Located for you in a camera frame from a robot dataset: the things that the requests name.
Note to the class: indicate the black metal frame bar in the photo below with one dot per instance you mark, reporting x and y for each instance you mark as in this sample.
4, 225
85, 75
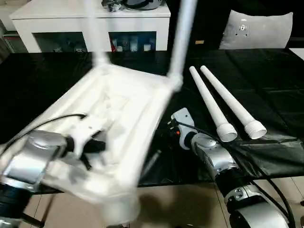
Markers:
38, 218

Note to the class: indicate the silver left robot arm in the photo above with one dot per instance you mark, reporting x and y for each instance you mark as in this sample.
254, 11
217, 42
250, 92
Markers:
31, 156

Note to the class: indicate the white flat board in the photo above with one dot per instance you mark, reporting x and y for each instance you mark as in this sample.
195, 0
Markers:
298, 53

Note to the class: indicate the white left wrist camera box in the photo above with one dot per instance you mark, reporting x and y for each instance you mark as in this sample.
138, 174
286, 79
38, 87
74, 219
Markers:
85, 129

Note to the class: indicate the black tangled bundle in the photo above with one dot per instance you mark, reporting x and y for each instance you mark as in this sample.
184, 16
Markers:
111, 5

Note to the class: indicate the white plastic table top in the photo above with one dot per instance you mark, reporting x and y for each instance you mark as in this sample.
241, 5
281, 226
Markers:
118, 114

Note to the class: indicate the white plastic table leg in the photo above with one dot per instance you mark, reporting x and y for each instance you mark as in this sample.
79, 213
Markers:
97, 31
183, 35
209, 99
232, 99

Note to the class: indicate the white sideboard with glass doors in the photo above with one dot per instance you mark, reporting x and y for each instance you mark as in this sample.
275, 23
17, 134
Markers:
59, 26

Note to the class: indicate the black cabinet with yellow label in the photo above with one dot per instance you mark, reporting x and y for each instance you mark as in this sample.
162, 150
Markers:
209, 23

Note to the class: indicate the light grey cushion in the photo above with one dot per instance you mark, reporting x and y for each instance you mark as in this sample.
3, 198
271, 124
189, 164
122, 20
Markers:
256, 31

